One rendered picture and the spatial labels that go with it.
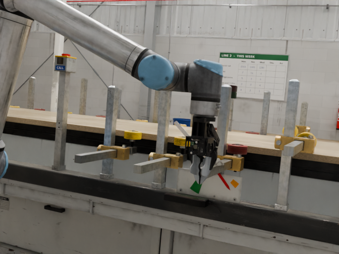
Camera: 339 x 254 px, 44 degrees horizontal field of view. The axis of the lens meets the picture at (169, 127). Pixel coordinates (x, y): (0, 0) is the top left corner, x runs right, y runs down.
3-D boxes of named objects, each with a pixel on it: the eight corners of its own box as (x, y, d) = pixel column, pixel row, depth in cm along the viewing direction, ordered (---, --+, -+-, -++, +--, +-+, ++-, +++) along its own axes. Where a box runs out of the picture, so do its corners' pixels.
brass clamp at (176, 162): (177, 169, 167) (178, 156, 167) (147, 165, 173) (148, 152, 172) (183, 167, 173) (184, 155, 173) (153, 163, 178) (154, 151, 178)
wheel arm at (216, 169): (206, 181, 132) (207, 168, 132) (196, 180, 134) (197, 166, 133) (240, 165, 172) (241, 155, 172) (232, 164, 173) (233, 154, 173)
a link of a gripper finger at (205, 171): (194, 186, 128) (196, 156, 127) (201, 183, 133) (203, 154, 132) (204, 188, 126) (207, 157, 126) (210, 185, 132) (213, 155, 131)
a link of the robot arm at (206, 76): (193, 60, 134) (225, 62, 132) (190, 100, 135) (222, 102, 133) (189, 57, 124) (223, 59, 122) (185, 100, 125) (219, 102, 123)
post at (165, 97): (160, 192, 172) (169, 74, 169) (152, 190, 174) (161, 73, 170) (163, 190, 175) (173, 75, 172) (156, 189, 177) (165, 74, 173)
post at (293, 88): (285, 212, 152) (299, 79, 149) (275, 210, 154) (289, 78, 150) (286, 210, 156) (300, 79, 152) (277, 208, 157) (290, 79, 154)
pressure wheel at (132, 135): (142, 156, 193) (144, 131, 192) (125, 156, 189) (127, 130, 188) (136, 153, 200) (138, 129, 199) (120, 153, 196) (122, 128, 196)
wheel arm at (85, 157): (80, 166, 156) (81, 154, 155) (73, 164, 157) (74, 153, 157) (136, 154, 196) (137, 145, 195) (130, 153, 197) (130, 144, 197)
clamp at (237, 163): (239, 171, 158) (241, 158, 157) (206, 166, 163) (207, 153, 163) (243, 170, 163) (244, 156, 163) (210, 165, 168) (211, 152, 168)
